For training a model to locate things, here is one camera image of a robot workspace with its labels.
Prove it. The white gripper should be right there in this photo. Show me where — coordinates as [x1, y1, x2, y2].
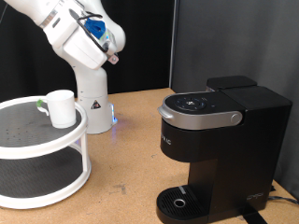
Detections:
[61, 23, 120, 71]

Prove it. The white mug green-marked handle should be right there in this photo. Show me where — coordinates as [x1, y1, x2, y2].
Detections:
[36, 89, 78, 130]

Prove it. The black Keurig coffee machine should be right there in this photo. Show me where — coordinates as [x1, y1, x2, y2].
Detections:
[155, 85, 293, 224]

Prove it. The black curtain backdrop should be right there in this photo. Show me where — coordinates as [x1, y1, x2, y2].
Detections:
[0, 0, 176, 104]

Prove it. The water tank with black lid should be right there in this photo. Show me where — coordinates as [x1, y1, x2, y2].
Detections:
[206, 75, 258, 92]

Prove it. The grey partition panel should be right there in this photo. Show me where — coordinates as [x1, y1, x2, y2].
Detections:
[169, 0, 299, 200]

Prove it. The white two-tier turntable shelf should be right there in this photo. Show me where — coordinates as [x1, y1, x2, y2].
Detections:
[0, 95, 93, 210]

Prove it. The black tape strip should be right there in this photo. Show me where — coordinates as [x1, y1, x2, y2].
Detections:
[239, 211, 269, 224]

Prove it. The black cable on robot arm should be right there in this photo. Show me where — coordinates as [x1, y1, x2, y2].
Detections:
[68, 8, 110, 54]

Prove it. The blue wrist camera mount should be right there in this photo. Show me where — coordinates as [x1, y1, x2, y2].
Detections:
[83, 18, 118, 54]

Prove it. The braided machine power cable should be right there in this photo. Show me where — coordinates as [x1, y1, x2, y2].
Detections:
[267, 194, 299, 205]

